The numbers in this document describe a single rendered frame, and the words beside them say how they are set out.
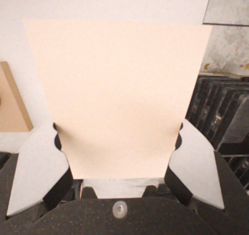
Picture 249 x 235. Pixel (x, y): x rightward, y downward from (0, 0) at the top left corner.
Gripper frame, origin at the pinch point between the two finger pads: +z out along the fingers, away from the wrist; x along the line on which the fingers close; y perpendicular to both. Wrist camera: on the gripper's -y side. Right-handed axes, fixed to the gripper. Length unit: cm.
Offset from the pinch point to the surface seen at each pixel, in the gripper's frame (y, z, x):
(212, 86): 13, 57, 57
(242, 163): 71, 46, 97
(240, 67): 7, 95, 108
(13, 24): -10.8, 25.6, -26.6
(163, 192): 177, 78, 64
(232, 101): 16, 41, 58
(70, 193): 38.3, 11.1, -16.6
